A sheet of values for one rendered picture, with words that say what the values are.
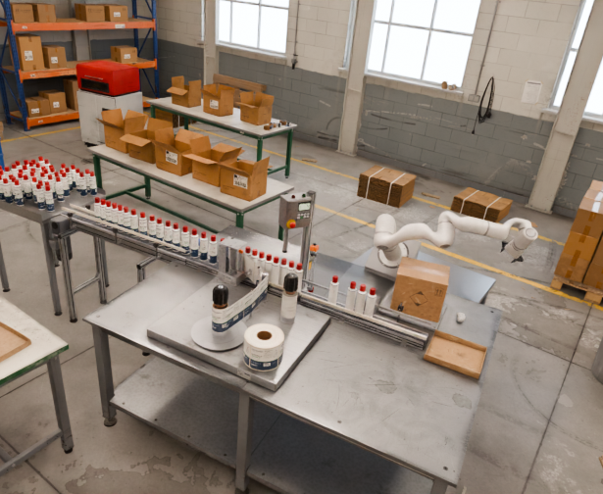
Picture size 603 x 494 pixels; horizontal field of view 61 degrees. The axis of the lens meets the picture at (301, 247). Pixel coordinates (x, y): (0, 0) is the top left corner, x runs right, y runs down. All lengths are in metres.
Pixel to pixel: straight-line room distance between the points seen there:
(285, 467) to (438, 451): 0.96
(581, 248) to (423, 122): 3.56
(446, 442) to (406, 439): 0.18
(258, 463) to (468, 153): 6.12
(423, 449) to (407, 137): 6.54
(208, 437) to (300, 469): 0.57
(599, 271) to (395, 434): 3.74
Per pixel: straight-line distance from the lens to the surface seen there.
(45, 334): 3.13
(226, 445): 3.19
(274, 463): 3.12
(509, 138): 8.00
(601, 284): 5.90
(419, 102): 8.36
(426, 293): 3.16
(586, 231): 5.72
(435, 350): 3.06
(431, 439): 2.56
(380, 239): 3.24
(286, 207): 3.01
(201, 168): 5.08
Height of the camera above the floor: 2.63
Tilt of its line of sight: 28 degrees down
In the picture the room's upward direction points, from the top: 6 degrees clockwise
